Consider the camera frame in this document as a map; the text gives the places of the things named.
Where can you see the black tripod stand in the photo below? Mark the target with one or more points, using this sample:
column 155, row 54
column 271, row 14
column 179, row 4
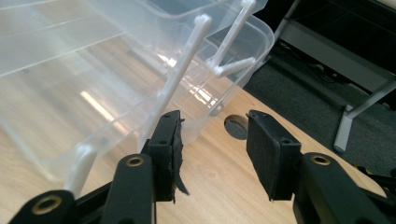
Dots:
column 378, row 180

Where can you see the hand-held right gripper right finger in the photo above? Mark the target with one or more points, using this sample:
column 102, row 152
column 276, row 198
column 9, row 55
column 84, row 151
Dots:
column 274, row 158

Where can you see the white metal desk frame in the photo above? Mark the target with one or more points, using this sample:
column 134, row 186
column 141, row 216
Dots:
column 342, row 59

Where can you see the clear plastic storage box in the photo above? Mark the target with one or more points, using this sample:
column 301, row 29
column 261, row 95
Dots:
column 93, row 77

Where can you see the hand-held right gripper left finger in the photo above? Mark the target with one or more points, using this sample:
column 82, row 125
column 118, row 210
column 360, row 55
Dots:
column 165, row 155

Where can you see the round grey table grommet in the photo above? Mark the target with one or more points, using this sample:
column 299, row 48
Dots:
column 236, row 128

